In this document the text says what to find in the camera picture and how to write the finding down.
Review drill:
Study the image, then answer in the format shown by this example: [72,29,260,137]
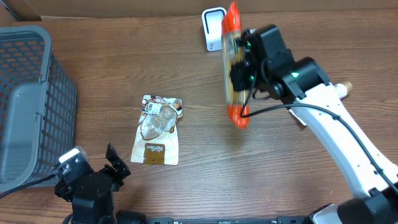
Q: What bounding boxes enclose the beige brown snack pouch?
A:
[131,95,183,166]

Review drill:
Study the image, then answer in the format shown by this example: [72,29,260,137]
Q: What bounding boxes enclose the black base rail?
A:
[146,216,312,224]

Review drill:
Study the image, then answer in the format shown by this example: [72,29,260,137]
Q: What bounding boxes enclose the grey plastic shopping basket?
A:
[1,26,78,192]

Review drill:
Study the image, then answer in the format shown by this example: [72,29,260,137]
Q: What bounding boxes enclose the white tube with gold cap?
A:
[289,82,353,127]

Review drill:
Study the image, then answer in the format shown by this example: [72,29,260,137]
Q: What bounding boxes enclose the orange spaghetti package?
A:
[221,1,250,129]

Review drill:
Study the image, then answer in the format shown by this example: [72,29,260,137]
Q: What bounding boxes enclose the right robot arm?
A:
[225,25,397,223]

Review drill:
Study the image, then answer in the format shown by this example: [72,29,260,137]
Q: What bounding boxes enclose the white barcode scanner stand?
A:
[201,7,226,52]

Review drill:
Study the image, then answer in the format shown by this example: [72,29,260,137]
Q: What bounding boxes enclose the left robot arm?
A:
[53,144,147,224]

